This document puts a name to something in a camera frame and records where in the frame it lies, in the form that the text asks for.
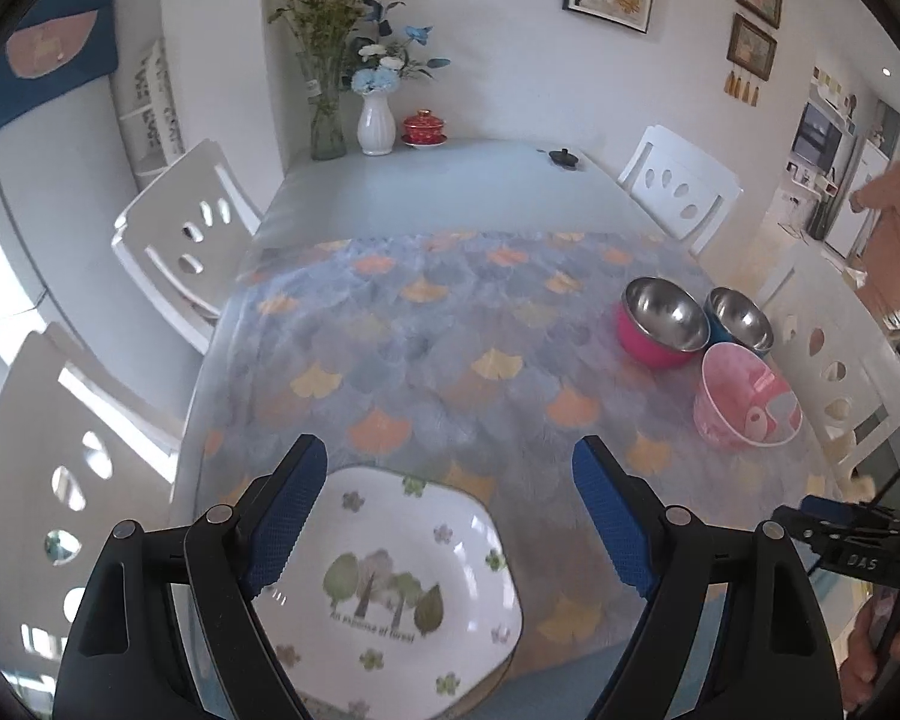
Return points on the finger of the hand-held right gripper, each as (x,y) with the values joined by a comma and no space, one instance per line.
(832,506)
(799,526)

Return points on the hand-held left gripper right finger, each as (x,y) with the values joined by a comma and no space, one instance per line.
(615,517)

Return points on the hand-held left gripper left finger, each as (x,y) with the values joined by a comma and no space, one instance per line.
(285,517)

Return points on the large square tree plate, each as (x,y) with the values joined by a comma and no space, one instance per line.
(390,540)

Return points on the pink cartoon plastic bowl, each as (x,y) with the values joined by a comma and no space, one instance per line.
(727,397)

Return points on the pink steel bowl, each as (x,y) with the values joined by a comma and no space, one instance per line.
(645,345)

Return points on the blue steel bowl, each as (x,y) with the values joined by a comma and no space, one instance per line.
(739,311)

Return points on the person's right hand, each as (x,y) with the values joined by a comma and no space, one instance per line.
(862,660)

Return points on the white dining chair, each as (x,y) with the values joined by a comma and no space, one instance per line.
(172,240)
(682,165)
(45,427)
(855,360)

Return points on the leaf pattern tablecloth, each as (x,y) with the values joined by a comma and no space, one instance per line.
(457,330)

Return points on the white cabinet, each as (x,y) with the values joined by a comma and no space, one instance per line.
(862,195)

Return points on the black pot lid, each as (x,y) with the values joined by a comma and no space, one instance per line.
(564,157)

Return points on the television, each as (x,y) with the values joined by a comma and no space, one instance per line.
(816,139)

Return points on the red lidded tea cup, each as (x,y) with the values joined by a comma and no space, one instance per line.
(424,127)

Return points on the white lattice shelf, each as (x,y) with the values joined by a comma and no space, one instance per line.
(154,112)

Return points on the blue white flower bouquet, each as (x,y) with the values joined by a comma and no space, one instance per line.
(379,71)

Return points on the yellow wall tassels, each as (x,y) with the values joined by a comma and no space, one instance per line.
(742,86)

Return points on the blue wall hanging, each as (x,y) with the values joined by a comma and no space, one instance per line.
(37,52)

